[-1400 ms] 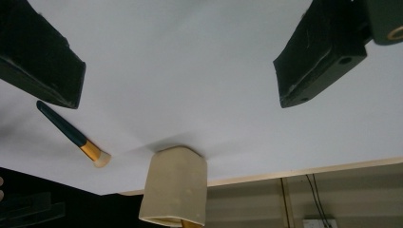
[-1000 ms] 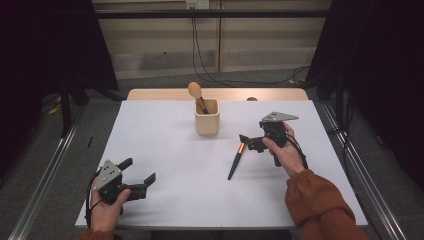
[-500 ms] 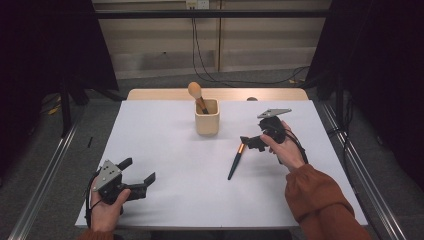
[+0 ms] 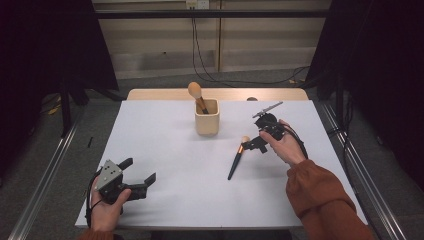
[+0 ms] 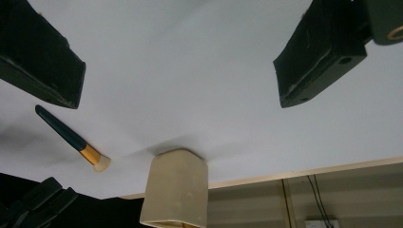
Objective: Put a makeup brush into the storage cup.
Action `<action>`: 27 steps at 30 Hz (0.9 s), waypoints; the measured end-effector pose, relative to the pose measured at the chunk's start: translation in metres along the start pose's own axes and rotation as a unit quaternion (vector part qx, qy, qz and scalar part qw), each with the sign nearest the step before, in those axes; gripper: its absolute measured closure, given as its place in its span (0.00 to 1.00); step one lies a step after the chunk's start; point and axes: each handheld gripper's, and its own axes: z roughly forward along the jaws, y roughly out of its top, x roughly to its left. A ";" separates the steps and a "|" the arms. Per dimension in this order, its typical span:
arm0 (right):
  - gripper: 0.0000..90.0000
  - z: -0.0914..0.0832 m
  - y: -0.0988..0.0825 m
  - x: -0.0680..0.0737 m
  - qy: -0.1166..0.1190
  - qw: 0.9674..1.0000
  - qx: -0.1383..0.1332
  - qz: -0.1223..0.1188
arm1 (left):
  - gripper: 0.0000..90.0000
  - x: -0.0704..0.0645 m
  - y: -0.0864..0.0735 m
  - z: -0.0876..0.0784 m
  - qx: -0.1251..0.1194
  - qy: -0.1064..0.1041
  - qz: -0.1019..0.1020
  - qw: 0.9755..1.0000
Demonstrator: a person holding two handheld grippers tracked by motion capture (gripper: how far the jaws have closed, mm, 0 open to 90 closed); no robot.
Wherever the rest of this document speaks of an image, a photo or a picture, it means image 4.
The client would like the small makeup brush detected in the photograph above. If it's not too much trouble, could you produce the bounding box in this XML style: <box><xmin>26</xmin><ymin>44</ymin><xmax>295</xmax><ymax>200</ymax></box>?
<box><xmin>227</xmin><ymin>135</ymin><xmax>251</xmax><ymax>181</ymax></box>

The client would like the person's right hand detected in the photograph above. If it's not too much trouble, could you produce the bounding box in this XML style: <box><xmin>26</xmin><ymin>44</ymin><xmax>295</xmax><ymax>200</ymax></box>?
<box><xmin>259</xmin><ymin>119</ymin><xmax>308</xmax><ymax>168</ymax></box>

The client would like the large makeup brush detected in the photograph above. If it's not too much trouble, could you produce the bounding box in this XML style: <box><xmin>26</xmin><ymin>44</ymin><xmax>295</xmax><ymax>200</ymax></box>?
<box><xmin>187</xmin><ymin>81</ymin><xmax>210</xmax><ymax>115</ymax></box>

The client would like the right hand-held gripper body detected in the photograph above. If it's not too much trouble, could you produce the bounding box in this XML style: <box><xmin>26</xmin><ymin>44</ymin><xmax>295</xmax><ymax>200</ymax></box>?
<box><xmin>251</xmin><ymin>101</ymin><xmax>288</xmax><ymax>142</ymax></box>

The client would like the black curtain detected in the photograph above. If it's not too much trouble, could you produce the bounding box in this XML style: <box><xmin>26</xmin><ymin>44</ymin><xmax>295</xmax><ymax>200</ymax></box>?
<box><xmin>304</xmin><ymin>0</ymin><xmax>424</xmax><ymax>181</ymax></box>
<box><xmin>0</xmin><ymin>0</ymin><xmax>119</xmax><ymax>178</ymax></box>

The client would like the person's left hand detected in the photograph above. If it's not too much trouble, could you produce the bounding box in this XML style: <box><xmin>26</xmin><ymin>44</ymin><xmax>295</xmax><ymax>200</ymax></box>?
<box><xmin>89</xmin><ymin>188</ymin><xmax>133</xmax><ymax>233</ymax></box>

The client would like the black power cable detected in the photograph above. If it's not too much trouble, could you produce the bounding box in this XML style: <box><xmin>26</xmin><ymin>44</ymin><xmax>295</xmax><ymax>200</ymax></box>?
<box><xmin>190</xmin><ymin>8</ymin><xmax>311</xmax><ymax>86</ymax></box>
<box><xmin>192</xmin><ymin>8</ymin><xmax>218</xmax><ymax>82</ymax></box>

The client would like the black metal stand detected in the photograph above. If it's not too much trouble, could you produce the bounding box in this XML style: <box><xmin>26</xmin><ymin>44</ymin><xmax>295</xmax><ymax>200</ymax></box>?
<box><xmin>59</xmin><ymin>79</ymin><xmax>73</xmax><ymax>138</ymax></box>

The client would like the hand-held gripper cable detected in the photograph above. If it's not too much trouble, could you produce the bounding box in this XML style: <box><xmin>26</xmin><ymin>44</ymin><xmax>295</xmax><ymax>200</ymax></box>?
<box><xmin>85</xmin><ymin>168</ymin><xmax>103</xmax><ymax>229</ymax></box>
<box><xmin>283</xmin><ymin>124</ymin><xmax>309</xmax><ymax>160</ymax></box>

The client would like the white wall socket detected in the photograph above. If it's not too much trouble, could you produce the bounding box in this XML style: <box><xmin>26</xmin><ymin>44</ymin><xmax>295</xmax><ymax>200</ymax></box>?
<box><xmin>185</xmin><ymin>0</ymin><xmax>210</xmax><ymax>10</ymax></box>

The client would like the metal floor rail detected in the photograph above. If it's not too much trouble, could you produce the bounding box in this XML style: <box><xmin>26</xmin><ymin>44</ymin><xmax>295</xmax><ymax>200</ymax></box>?
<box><xmin>8</xmin><ymin>113</ymin><xmax>84</xmax><ymax>240</ymax></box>
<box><xmin>319</xmin><ymin>99</ymin><xmax>409</xmax><ymax>240</ymax></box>

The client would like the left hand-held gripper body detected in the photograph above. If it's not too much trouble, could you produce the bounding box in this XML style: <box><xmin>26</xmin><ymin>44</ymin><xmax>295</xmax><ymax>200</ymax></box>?
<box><xmin>94</xmin><ymin>159</ymin><xmax>148</xmax><ymax>205</ymax></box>

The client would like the cream square brush holder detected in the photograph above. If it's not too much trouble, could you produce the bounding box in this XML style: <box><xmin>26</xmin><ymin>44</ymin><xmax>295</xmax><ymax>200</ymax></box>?
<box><xmin>194</xmin><ymin>98</ymin><xmax>221</xmax><ymax>137</ymax></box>

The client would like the right hand-held gripper cable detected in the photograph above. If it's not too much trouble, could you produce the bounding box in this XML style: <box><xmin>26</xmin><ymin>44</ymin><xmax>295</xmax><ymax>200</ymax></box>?
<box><xmin>283</xmin><ymin>124</ymin><xmax>309</xmax><ymax>160</ymax></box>

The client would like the left hand-held gripper cable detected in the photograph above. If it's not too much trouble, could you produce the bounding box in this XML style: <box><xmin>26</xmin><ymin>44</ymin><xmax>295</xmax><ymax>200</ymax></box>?
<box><xmin>85</xmin><ymin>168</ymin><xmax>103</xmax><ymax>229</ymax></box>

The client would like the white table cover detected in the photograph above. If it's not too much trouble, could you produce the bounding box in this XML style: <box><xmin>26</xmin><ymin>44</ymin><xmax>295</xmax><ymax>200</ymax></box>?
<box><xmin>74</xmin><ymin>99</ymin><xmax>368</xmax><ymax>231</ymax></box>

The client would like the long desk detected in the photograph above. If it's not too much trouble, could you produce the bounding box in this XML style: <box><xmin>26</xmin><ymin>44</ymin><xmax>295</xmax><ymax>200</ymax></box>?
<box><xmin>94</xmin><ymin>9</ymin><xmax>331</xmax><ymax>20</ymax></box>

